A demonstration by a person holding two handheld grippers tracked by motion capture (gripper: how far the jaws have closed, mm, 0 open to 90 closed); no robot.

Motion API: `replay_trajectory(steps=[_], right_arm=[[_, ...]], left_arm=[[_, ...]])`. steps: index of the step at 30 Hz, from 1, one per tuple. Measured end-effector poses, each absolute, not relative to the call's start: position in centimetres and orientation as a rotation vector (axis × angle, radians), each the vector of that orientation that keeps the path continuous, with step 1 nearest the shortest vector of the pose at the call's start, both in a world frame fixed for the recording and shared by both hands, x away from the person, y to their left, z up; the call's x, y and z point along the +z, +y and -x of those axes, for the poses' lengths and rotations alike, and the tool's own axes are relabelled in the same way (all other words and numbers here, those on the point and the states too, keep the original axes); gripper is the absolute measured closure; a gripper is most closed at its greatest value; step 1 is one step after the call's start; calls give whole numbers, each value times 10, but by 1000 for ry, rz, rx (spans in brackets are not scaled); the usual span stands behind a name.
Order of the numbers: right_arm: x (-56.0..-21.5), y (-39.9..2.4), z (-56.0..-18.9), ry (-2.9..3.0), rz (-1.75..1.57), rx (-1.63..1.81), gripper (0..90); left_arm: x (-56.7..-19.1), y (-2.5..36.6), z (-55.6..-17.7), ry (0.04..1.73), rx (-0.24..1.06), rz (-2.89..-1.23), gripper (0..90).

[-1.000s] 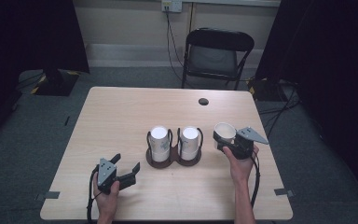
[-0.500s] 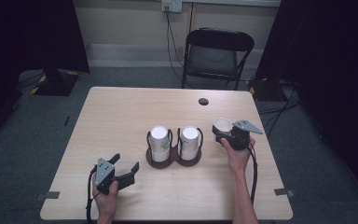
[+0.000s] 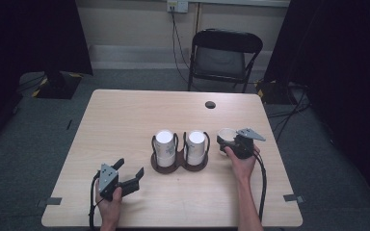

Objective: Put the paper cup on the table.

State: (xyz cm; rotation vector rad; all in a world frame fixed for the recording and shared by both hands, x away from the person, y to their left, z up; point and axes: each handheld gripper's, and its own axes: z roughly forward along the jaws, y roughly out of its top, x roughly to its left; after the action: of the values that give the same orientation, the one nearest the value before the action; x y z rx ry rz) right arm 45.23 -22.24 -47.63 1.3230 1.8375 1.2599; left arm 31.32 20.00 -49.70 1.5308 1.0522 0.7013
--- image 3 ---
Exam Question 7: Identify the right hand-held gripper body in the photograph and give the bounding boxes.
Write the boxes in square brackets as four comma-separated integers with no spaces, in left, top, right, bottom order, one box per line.
[232,127,267,161]

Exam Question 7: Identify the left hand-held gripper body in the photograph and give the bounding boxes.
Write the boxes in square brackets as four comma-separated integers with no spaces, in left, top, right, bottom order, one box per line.
[97,163,123,203]

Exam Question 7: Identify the single white paper cup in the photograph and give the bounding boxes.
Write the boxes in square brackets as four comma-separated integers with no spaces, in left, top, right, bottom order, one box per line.
[217,127,239,157]

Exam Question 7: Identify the dark brown double cup holder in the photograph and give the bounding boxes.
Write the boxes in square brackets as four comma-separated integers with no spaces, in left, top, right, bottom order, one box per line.
[149,130,212,175]

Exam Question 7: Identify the person's right hand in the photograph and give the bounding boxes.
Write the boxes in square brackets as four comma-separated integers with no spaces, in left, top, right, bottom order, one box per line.
[224,144,261,185]

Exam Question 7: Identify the person's left hand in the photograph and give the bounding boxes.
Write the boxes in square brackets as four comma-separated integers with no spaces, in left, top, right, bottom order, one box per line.
[94,187,123,225]

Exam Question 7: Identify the grey tape strip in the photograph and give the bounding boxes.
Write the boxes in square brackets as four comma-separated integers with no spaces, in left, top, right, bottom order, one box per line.
[36,196,63,208]
[282,193,305,204]

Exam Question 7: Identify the black stand base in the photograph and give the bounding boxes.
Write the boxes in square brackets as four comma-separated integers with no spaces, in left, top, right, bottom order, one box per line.
[31,70,85,100]
[255,78,299,106]

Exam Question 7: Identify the black folding chair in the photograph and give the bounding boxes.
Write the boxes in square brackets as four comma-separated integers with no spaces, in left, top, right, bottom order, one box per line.
[187,28,265,94]

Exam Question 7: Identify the dark curtain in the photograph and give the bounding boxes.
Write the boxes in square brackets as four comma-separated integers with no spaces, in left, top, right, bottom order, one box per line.
[0,0,93,152]
[263,0,370,205]

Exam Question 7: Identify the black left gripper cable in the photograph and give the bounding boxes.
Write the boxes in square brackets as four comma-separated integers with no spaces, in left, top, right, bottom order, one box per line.
[89,172,102,231]

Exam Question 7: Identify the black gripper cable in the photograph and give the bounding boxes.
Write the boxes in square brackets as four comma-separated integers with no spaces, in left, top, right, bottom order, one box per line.
[252,149,268,223]
[89,172,102,231]

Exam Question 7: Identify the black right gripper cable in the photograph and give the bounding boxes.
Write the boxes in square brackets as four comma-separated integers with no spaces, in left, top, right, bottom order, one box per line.
[252,149,268,223]

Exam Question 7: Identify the black floor cables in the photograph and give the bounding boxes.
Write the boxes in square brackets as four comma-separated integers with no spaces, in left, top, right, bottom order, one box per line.
[266,84,312,143]

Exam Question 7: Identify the black wall socket cable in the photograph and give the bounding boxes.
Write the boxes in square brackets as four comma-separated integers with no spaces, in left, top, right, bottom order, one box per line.
[171,11,192,85]

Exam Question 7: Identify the white wall socket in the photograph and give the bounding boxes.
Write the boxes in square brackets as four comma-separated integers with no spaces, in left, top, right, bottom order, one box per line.
[166,0,190,14]

